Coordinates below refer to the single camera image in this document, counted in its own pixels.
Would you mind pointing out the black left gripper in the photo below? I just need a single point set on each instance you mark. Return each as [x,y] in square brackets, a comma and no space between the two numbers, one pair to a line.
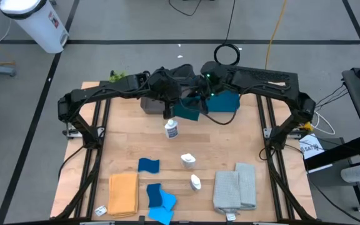
[164,86]

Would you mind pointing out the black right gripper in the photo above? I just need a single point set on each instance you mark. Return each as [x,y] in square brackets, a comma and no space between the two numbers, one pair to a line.
[214,73]

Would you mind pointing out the white plastic restorer bottle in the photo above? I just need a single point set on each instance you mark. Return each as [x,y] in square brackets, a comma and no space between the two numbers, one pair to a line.
[188,161]
[171,131]
[195,184]

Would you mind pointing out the wavy dark blue sponge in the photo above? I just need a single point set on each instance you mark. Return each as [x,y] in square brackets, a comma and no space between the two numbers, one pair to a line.
[148,165]
[154,196]

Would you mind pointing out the rectangular blue sponge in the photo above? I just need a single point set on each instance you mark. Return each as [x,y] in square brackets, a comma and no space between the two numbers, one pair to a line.
[160,216]
[169,200]

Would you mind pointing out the orange cloth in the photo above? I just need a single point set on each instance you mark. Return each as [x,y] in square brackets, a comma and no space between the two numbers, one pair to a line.
[123,193]

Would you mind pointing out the grey waffle cloth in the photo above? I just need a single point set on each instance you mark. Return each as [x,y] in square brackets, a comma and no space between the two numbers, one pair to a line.
[248,184]
[227,192]

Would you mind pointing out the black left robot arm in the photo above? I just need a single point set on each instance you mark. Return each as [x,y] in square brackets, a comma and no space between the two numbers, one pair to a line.
[130,82]

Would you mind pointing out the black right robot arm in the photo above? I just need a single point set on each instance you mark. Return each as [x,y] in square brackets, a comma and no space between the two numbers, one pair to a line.
[305,107]

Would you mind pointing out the translucent grey plastic bin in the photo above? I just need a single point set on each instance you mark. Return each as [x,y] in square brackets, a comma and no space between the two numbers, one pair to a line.
[152,107]

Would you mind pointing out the blue plastic bin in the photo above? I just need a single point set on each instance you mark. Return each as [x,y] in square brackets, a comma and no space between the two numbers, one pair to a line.
[223,101]

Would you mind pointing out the dark teal cloth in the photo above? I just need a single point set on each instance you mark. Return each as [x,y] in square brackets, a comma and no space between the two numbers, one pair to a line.
[186,111]

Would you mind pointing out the small potted green plant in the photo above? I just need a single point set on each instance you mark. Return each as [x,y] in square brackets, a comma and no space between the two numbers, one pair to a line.
[117,76]

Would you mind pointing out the black perforated panel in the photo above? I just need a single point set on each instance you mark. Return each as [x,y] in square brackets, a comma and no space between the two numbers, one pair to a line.
[270,73]

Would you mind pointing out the printed white paper sheet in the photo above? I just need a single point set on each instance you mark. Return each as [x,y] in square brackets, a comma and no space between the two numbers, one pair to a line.
[311,147]

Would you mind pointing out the white trash can black rim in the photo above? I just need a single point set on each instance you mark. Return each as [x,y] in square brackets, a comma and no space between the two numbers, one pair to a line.
[39,25]

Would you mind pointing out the black metal beam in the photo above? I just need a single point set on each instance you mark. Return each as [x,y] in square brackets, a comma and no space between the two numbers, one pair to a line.
[336,153]

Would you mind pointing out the white paper roll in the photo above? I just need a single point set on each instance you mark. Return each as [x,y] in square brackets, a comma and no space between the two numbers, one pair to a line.
[355,173]

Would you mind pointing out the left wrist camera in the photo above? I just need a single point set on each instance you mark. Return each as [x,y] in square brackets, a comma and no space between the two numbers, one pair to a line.
[169,112]

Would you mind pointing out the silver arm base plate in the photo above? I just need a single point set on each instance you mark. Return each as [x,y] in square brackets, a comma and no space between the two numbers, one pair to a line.
[266,132]
[70,132]

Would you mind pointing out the black aluminium frame rail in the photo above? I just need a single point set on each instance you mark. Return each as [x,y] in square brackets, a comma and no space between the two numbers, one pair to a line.
[95,165]
[273,178]

